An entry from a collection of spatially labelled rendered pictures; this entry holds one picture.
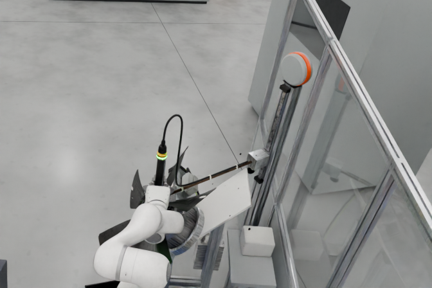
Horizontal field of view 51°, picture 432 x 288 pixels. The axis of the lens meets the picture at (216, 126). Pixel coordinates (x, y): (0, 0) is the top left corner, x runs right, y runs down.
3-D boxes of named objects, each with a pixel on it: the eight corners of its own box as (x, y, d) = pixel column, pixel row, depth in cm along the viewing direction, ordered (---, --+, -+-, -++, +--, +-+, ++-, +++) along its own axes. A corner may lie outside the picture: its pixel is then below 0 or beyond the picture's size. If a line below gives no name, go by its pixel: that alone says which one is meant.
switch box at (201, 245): (217, 258, 276) (224, 234, 263) (218, 270, 268) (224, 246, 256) (193, 256, 274) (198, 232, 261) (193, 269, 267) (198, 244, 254)
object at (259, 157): (259, 158, 249) (263, 146, 244) (267, 166, 245) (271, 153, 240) (245, 164, 243) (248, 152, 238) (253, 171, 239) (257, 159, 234)
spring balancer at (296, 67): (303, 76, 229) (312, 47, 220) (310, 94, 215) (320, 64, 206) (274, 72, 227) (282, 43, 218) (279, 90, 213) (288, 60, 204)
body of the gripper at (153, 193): (143, 213, 189) (146, 193, 198) (168, 215, 190) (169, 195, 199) (144, 200, 184) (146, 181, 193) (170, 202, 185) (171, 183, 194)
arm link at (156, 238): (168, 205, 183) (145, 204, 183) (166, 231, 173) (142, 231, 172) (168, 219, 188) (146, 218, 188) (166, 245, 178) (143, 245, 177)
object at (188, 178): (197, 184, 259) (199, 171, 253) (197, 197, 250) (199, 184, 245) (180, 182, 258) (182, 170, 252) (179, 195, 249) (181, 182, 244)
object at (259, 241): (267, 235, 265) (272, 222, 259) (270, 258, 252) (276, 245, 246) (238, 233, 263) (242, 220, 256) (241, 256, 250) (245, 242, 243)
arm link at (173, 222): (183, 206, 157) (184, 213, 186) (136, 205, 156) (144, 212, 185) (182, 233, 154) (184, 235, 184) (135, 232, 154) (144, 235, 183)
